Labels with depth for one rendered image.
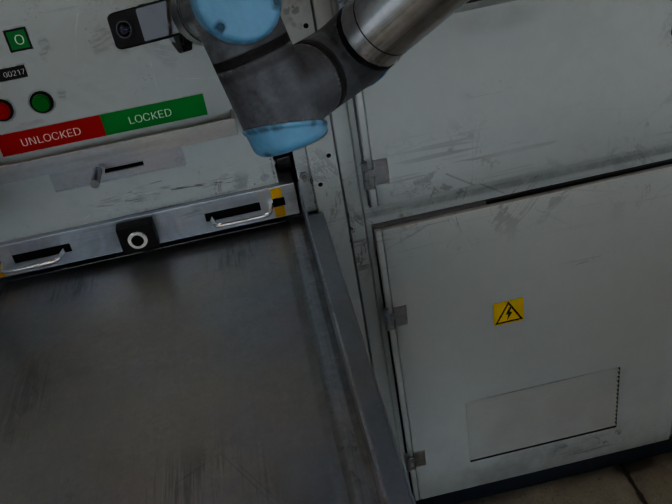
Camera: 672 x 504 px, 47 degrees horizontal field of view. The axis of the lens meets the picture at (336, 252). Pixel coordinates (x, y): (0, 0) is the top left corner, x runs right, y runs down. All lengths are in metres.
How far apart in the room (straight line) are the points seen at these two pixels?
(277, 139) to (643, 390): 1.20
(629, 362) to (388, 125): 0.79
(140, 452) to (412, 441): 0.84
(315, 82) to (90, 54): 0.44
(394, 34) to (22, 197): 0.70
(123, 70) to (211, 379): 0.48
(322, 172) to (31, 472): 0.65
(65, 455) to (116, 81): 0.55
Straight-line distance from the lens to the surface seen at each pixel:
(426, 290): 1.45
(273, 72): 0.84
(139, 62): 1.21
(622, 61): 1.38
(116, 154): 1.22
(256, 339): 1.08
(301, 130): 0.85
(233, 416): 0.98
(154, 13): 1.01
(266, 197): 1.29
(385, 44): 0.89
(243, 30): 0.82
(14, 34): 1.22
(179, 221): 1.30
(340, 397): 0.96
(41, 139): 1.27
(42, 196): 1.31
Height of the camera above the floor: 1.51
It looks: 33 degrees down
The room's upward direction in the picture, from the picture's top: 10 degrees counter-clockwise
